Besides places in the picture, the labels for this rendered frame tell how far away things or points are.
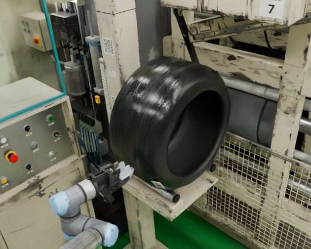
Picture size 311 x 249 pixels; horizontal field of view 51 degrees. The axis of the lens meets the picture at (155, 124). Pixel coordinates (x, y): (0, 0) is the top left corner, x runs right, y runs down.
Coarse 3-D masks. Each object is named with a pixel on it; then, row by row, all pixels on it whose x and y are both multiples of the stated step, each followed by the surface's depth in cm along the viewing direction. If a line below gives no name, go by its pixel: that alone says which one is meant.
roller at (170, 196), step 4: (136, 176) 161; (140, 180) 160; (148, 184) 156; (152, 188) 155; (156, 188) 153; (160, 192) 151; (164, 192) 150; (168, 192) 149; (172, 192) 148; (164, 196) 150; (168, 196) 148; (172, 196) 147; (176, 196) 147; (172, 200) 147; (176, 200) 148
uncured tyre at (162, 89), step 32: (160, 64) 135; (192, 64) 134; (128, 96) 130; (160, 96) 122; (192, 96) 127; (224, 96) 145; (128, 128) 127; (160, 128) 121; (192, 128) 175; (224, 128) 155; (128, 160) 134; (160, 160) 127; (192, 160) 166
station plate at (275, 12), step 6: (264, 0) 114; (270, 0) 112; (276, 0) 111; (282, 0) 109; (264, 6) 115; (270, 6) 113; (276, 6) 111; (282, 6) 110; (264, 12) 115; (270, 12) 114; (276, 12) 112; (282, 12) 111; (276, 18) 113
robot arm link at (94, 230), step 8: (88, 224) 113; (96, 224) 112; (104, 224) 112; (112, 224) 113; (88, 232) 106; (96, 232) 108; (104, 232) 110; (112, 232) 111; (72, 240) 101; (80, 240) 101; (88, 240) 103; (96, 240) 106; (104, 240) 109; (112, 240) 111; (64, 248) 96; (72, 248) 97; (80, 248) 99; (88, 248) 101; (96, 248) 106
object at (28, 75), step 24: (0, 0) 126; (24, 0) 132; (0, 24) 128; (24, 24) 135; (48, 24) 142; (0, 48) 132; (24, 48) 138; (48, 48) 146; (0, 72) 135; (24, 72) 142; (48, 72) 150; (0, 96) 138; (24, 96) 146; (48, 96) 155; (0, 120) 141
